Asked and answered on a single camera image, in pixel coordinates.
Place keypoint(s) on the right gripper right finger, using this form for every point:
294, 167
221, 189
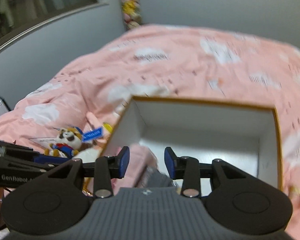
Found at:
185, 168

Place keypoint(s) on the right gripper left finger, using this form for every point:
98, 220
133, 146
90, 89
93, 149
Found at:
108, 168

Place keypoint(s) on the pink pouch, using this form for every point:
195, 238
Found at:
140, 158

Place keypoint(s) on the yellow round object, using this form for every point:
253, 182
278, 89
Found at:
108, 127

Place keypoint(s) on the red panda plush toy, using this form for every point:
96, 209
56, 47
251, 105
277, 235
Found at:
68, 143

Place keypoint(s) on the dark grey gift box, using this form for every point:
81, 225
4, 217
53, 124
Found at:
151, 177

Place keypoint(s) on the blue hang tag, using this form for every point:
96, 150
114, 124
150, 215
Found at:
92, 135

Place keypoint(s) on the pink flat holder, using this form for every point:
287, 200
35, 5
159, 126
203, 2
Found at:
95, 123

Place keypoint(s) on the orange cardboard box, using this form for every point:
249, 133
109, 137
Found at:
242, 134

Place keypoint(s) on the pink cloud-print duvet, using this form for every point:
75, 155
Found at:
166, 60

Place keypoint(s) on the stack of plush toys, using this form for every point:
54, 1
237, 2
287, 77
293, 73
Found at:
131, 13

